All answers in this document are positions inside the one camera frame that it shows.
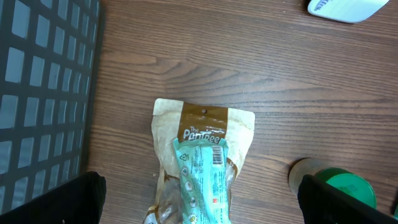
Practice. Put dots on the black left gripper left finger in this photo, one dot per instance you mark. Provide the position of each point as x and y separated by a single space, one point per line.
80 200

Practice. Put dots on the dark grey plastic basket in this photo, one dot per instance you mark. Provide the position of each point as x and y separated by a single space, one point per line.
49 63

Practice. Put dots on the teal snack packet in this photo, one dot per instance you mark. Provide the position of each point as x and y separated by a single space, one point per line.
203 187

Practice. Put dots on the green lid jar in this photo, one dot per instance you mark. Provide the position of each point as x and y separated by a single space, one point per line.
342 179

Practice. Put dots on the brown snack bag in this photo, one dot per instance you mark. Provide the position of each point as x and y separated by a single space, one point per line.
173 119

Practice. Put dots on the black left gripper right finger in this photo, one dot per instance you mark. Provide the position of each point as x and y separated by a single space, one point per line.
322 203

